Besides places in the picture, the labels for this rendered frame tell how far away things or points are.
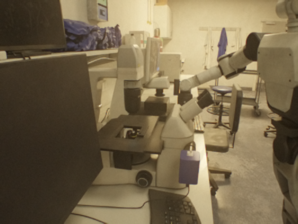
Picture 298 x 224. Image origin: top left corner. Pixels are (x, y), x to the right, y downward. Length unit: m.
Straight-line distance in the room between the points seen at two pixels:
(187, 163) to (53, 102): 0.42
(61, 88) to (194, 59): 6.21
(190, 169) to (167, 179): 0.19
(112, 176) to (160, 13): 4.66
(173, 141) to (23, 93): 0.53
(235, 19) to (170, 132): 6.13
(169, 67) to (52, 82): 2.71
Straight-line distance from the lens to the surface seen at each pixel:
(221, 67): 1.21
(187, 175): 0.69
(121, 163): 0.85
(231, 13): 6.74
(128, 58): 0.76
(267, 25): 6.91
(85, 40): 1.24
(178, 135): 0.75
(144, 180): 0.81
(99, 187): 0.90
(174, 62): 3.07
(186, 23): 6.61
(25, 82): 0.40
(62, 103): 0.48
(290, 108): 0.79
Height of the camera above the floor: 1.29
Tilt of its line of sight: 18 degrees down
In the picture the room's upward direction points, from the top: straight up
